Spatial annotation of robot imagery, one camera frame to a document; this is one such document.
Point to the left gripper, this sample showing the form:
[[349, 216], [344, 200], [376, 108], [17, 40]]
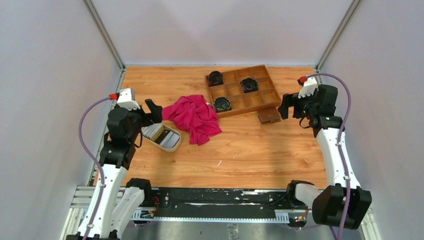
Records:
[[155, 117]]

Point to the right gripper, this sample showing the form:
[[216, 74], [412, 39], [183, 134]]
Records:
[[292, 100]]

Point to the brown leather card holder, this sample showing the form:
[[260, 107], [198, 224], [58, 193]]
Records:
[[269, 116]]

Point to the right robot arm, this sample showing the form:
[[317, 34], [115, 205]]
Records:
[[334, 159]]

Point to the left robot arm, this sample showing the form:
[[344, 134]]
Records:
[[107, 218]]

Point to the beige oval card box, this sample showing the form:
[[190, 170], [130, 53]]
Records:
[[164, 137]]

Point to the magenta cloth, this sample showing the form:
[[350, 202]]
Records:
[[194, 115]]

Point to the wooden compartment tray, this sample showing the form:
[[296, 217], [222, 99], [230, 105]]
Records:
[[241, 91]]

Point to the black coiled belt centre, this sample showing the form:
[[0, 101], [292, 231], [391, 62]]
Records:
[[249, 85]]

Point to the black coiled belt bottom-left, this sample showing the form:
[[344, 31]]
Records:
[[222, 104]]

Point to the black coiled belt top-left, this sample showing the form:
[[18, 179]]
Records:
[[215, 78]]

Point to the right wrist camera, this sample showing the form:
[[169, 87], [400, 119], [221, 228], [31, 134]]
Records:
[[308, 86]]

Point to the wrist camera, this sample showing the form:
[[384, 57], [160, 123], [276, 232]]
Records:
[[308, 86], [126, 99]]

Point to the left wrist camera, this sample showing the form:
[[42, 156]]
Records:
[[126, 99]]

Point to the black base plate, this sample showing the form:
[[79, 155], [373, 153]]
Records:
[[218, 204]]

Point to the aluminium frame rail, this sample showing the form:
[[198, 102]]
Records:
[[111, 210]]

